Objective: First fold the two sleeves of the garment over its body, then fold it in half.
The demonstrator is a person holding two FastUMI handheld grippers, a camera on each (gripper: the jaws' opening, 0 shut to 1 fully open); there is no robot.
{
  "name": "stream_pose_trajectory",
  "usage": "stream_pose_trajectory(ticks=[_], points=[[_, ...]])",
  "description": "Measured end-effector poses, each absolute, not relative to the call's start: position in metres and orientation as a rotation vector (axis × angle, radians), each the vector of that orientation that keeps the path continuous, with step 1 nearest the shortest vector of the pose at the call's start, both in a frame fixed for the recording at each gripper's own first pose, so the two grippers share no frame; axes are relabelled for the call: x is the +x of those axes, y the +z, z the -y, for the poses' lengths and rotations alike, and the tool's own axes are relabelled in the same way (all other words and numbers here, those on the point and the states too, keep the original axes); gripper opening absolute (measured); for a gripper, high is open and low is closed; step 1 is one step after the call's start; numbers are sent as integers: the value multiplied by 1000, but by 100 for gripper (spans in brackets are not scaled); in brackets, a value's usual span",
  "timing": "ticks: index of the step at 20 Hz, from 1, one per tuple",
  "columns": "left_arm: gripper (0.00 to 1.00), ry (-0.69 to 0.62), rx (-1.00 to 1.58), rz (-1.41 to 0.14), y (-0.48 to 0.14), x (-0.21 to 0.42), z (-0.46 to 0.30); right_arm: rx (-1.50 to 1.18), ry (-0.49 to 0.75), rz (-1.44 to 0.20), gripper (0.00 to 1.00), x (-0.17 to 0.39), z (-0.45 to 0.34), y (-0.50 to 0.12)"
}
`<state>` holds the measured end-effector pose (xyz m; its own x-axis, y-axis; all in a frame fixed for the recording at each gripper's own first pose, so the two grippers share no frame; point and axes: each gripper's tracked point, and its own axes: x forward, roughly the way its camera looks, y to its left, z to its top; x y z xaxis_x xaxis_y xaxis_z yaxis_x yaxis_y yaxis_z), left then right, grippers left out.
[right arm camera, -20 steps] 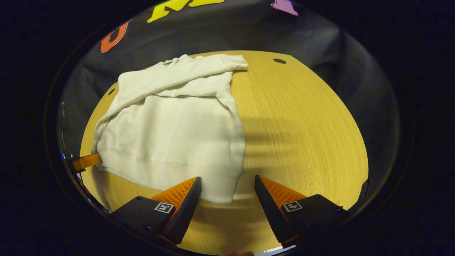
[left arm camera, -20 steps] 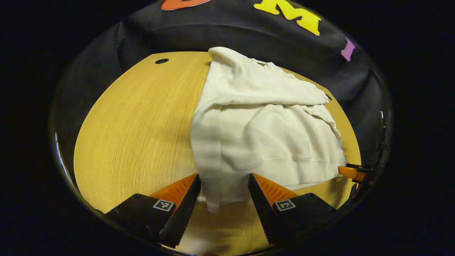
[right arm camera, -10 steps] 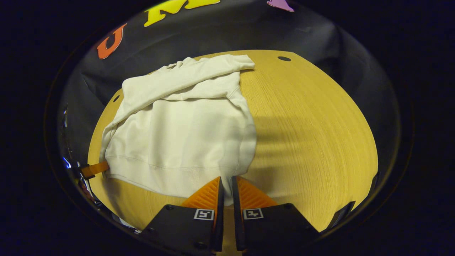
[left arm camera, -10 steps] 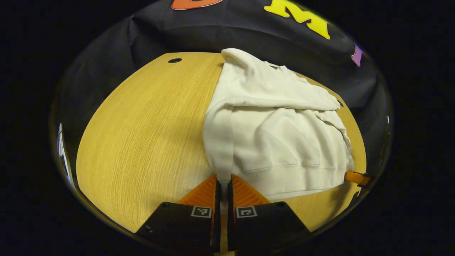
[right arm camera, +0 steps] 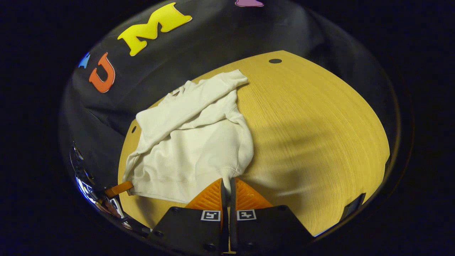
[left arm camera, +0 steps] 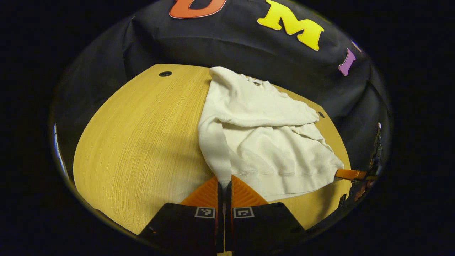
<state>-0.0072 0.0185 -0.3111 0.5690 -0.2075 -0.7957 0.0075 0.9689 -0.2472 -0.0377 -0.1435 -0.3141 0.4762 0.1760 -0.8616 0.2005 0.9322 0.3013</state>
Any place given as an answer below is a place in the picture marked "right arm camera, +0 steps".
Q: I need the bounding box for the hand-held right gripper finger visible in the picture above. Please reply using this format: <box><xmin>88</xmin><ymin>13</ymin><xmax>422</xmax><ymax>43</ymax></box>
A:
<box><xmin>151</xmin><ymin>178</ymin><xmax>228</xmax><ymax>255</ymax></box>
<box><xmin>229</xmin><ymin>177</ymin><xmax>315</xmax><ymax>254</ymax></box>

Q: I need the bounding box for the cream sweatshirt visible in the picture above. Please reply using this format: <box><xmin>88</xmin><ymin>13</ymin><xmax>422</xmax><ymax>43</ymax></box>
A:
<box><xmin>123</xmin><ymin>69</ymin><xmax>255</xmax><ymax>204</ymax></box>

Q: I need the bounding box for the dark rectangular block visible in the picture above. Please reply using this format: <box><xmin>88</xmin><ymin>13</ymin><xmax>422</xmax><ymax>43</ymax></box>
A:
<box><xmin>341</xmin><ymin>193</ymin><xmax>366</xmax><ymax>222</ymax></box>

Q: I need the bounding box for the black backdrop cloth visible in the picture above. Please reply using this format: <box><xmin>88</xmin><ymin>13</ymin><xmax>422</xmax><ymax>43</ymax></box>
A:
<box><xmin>59</xmin><ymin>0</ymin><xmax>402</xmax><ymax>189</ymax></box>

